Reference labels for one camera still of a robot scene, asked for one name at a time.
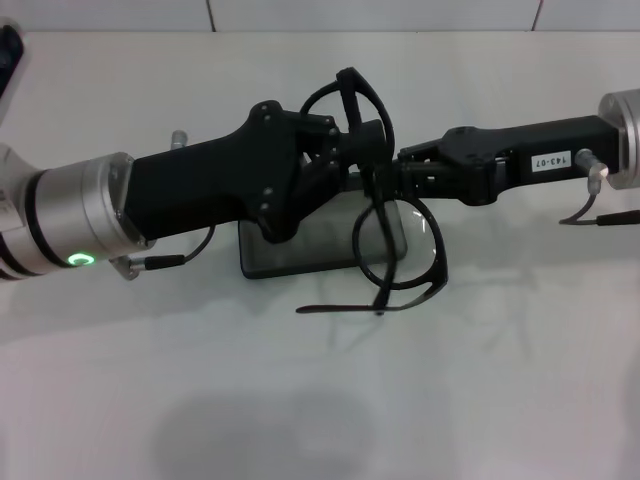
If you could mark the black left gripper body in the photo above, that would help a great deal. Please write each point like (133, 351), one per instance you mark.
(210, 185)

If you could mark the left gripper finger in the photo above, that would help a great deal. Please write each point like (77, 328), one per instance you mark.
(365, 137)
(330, 165)

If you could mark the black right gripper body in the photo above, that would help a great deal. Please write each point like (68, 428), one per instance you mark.
(500, 145)

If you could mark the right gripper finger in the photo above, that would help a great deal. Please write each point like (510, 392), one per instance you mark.
(430, 154)
(430, 182)

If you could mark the black glasses case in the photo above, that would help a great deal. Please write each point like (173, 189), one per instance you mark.
(310, 245)

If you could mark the black glasses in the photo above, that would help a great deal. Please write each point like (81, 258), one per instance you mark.
(340, 309)

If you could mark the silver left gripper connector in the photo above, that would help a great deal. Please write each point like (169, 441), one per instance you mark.
(180, 140)

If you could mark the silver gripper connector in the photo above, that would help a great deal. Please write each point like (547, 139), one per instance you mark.
(180, 140)
(595, 172)

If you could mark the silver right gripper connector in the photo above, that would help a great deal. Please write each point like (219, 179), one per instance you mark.
(595, 172)

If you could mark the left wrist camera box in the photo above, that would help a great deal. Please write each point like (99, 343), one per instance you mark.
(10, 50)

